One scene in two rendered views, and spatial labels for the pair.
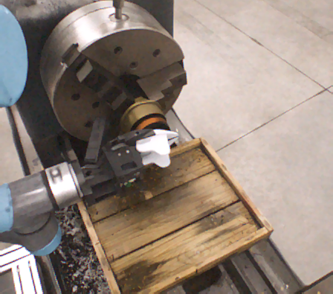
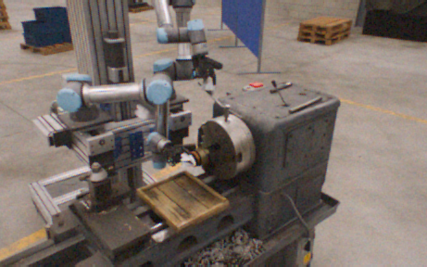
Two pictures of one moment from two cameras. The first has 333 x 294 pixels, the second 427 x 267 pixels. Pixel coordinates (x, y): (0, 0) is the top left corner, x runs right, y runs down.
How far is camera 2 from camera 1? 1.54 m
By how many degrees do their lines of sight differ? 62
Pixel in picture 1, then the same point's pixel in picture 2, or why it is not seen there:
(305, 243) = not seen: outside the picture
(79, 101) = not seen: hidden behind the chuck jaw
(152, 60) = (225, 145)
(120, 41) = (217, 127)
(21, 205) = (153, 138)
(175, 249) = (164, 202)
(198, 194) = (194, 206)
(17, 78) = (158, 99)
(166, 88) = (216, 154)
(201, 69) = not seen: outside the picture
